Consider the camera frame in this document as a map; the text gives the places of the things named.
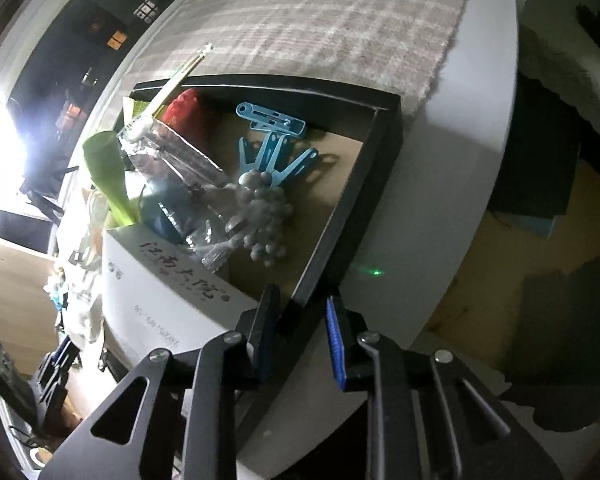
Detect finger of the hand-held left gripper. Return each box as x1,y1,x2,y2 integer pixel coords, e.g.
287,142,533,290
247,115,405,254
35,355,70,426
50,332,81,367

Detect dark foam sheet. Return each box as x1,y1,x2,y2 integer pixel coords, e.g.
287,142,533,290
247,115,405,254
490,140,581,238

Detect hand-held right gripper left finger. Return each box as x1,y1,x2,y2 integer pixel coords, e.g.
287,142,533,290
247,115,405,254
50,282,283,480

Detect black storage container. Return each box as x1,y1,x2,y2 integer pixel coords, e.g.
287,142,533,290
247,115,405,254
100,74,405,441

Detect wooden cabinet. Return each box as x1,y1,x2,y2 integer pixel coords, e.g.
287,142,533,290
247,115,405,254
0,230,61,356

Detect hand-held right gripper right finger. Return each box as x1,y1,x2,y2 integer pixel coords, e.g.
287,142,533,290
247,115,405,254
325,295,566,480

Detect white cardboard box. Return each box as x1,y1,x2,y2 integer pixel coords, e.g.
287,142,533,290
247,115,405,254
100,222,261,381

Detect wooden sticks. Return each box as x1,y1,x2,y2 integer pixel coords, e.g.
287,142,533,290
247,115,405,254
127,42,215,133

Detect clear plastic bottle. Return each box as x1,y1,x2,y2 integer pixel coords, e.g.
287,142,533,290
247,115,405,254
117,122,248,268

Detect dark lace-edged cloth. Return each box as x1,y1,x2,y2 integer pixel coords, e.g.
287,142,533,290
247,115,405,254
517,0,600,161

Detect white plastic bag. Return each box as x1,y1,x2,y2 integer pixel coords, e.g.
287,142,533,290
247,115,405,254
45,185,106,341

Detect black tripod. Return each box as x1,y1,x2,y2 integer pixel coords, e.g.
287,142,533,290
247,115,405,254
19,162,81,226

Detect red pouch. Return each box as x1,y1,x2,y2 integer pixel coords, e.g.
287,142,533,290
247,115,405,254
161,88,216,146

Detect blue peg hanger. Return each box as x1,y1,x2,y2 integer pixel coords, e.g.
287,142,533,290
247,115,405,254
236,101,338,188

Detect grey bead cluster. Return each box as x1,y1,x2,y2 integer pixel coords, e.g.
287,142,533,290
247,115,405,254
237,170,293,266

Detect green packet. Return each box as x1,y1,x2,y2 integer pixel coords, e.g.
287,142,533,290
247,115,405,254
82,130,138,226

